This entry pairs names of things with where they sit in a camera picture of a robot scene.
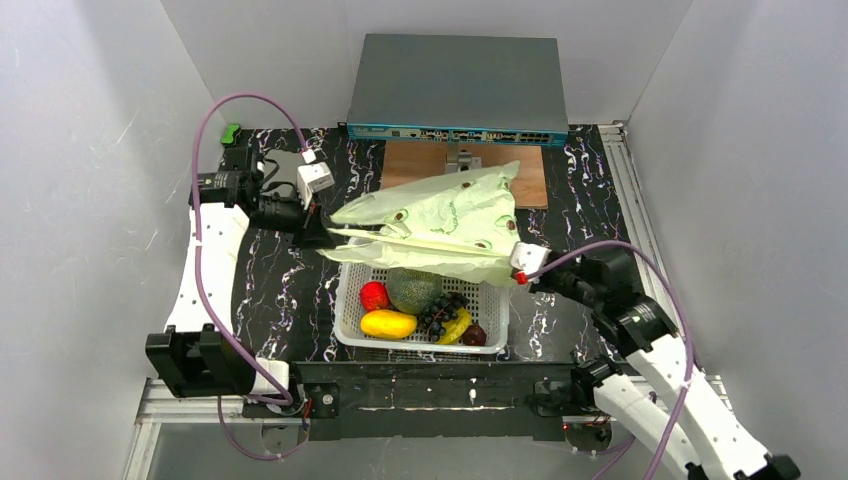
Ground light green plastic bag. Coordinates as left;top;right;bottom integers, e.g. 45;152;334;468
320;161;520;287

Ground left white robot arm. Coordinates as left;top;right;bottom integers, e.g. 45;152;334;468
145;147;335;405

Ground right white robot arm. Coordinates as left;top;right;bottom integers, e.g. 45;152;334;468
510;240;801;479

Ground red fake strawberry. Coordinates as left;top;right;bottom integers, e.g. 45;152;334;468
359;281;391;312

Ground green fake melon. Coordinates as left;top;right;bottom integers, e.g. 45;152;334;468
385;268;442;315

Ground yellow fake mango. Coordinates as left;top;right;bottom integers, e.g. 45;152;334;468
360;310;418;340

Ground dark fake grapes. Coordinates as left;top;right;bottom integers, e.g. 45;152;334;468
418;292;471;344

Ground yellow fake banana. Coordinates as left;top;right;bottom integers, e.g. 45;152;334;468
437;308;472;345

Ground dark red fake fruit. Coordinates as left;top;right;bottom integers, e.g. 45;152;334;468
460;324;487;346

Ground grey rectangular case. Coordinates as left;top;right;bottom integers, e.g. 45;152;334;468
261;149;305;198

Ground brown wooden board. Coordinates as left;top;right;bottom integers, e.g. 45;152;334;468
381;141;548;210

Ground green black small tool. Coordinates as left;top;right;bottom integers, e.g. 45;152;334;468
219;123;241;147

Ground white plastic basket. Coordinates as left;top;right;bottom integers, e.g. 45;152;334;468
333;264;510;355

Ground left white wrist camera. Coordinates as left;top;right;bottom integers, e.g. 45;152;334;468
297;149;335;209

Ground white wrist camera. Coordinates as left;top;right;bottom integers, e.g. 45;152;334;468
509;242;550;285
297;149;335;209

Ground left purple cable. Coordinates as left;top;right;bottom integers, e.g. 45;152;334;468
191;92;316;462

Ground small metal bracket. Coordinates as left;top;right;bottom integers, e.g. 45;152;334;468
445;150;482;174

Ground black base frame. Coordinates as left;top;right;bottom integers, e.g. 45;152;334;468
238;360;664;443

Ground grey network switch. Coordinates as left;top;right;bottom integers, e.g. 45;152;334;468
346;33;569;146

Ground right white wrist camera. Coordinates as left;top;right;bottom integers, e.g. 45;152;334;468
509;242;550;285

